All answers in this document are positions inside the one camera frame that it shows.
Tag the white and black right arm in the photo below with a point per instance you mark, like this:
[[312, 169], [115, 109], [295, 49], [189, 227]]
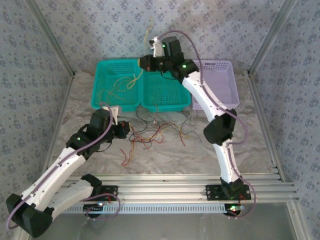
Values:
[[200, 95]]

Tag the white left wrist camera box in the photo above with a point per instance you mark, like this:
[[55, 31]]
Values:
[[114, 112]]

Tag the aluminium corner post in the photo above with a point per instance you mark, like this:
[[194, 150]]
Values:
[[271, 37], [52, 37]]

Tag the teal perforated plastic basket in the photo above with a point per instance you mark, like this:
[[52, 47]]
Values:
[[165, 106], [117, 107]]

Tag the aluminium side rail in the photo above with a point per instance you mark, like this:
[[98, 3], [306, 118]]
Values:
[[60, 117], [265, 125]]

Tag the black electronics board with LED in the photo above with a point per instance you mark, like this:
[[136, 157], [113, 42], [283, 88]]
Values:
[[93, 208], [233, 210]]

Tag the lilac perforated plastic basket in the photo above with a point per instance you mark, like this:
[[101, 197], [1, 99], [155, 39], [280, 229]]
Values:
[[225, 82]]

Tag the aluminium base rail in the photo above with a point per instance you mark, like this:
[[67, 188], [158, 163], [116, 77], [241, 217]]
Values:
[[162, 186]]

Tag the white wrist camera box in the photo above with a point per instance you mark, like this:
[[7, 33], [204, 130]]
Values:
[[157, 47], [114, 112]]

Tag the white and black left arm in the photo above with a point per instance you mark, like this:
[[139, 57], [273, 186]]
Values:
[[55, 172]]

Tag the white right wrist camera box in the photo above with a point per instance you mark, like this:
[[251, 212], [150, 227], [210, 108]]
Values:
[[157, 47]]

